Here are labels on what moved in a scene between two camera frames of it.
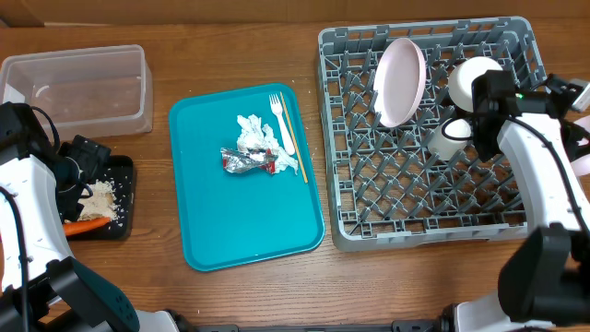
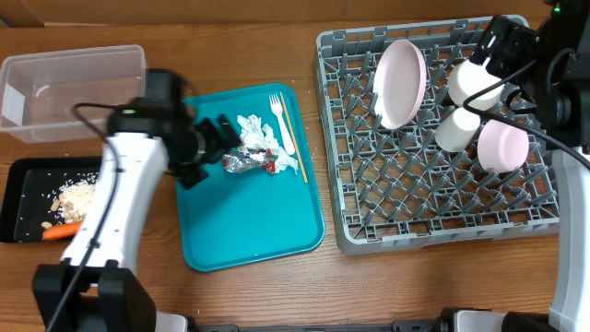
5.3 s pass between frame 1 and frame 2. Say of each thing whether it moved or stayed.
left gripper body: moved
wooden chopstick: stayed
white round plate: stayed
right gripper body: moved
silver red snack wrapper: stayed
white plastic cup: moved
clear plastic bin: stayed
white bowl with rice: stayed
